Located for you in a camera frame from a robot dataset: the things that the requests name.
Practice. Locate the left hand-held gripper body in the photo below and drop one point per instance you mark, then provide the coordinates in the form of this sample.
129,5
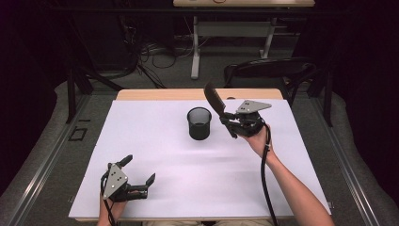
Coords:
115,182

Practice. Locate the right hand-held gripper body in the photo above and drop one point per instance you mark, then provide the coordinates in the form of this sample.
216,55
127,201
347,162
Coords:
251,106

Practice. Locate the black comb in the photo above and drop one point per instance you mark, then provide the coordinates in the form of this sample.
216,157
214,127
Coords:
215,99

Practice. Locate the black mesh pen cup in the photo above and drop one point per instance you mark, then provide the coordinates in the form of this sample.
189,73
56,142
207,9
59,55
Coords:
199,128

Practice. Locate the person's left hand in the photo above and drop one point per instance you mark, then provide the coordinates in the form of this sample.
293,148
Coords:
113,209

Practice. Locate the person's right hand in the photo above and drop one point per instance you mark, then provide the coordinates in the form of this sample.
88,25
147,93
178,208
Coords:
260,144

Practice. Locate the white table board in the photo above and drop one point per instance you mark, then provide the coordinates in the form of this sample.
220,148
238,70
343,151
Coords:
163,157

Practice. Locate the black chair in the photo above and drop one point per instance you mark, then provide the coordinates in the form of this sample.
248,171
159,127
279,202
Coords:
276,64

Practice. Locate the wooden table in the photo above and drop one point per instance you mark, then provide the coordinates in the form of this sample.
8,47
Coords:
175,94

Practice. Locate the black metal stand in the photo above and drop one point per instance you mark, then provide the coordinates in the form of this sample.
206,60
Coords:
71,94
328,103

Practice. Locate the white-legged desk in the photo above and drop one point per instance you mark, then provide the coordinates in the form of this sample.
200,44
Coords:
196,47

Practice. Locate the aluminium floor rail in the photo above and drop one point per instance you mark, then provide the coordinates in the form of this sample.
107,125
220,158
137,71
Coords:
47,169
348,169

